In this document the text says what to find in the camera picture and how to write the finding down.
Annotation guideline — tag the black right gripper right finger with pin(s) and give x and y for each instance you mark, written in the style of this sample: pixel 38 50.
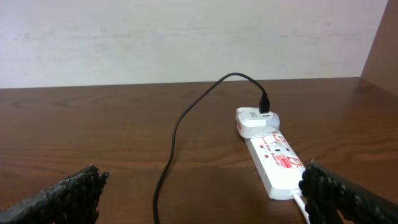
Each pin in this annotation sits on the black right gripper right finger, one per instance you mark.
pixel 334 199

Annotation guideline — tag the white power strip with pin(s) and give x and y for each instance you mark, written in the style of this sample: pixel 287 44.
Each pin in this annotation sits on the white power strip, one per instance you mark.
pixel 279 167

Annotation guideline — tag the brown cardboard side panel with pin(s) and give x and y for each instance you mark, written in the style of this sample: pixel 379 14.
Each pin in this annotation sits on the brown cardboard side panel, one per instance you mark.
pixel 381 65

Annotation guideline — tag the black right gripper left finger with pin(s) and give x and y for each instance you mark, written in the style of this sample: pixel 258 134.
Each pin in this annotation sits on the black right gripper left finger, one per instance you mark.
pixel 72 200

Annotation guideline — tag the white USB wall charger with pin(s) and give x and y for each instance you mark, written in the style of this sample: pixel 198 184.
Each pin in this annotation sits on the white USB wall charger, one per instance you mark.
pixel 253 124

